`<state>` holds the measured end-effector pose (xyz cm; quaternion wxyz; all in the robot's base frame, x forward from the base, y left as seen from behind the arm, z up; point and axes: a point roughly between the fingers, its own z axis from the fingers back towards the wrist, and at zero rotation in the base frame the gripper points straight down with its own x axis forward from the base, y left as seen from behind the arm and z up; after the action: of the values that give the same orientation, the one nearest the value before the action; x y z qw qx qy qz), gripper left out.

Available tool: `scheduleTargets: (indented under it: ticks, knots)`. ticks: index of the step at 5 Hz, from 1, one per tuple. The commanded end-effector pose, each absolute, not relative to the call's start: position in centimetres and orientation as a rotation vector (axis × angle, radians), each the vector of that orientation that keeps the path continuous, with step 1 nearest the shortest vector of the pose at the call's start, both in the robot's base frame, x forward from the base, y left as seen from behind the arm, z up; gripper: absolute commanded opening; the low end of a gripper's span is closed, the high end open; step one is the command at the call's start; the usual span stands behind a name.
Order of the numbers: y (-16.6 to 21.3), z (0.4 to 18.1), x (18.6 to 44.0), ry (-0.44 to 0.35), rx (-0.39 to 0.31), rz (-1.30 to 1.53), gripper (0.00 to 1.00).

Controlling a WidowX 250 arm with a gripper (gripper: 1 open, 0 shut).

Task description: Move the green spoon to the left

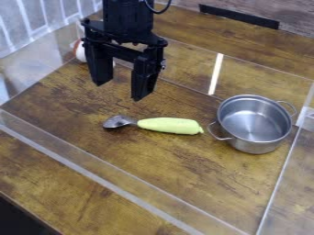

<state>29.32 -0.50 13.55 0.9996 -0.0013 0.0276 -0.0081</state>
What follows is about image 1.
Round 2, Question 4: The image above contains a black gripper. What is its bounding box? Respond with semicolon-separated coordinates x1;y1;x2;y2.
81;0;168;101

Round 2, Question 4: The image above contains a white toy mushroom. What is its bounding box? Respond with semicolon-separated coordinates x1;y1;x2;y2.
69;39;86;63

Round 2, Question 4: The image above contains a black strip on table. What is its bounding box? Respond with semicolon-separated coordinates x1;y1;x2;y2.
199;4;279;29

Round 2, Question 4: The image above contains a stainless steel pot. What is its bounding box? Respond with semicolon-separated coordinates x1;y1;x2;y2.
207;95;298;154

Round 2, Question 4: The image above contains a black cable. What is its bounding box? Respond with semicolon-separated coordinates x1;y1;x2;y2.
143;0;173;15

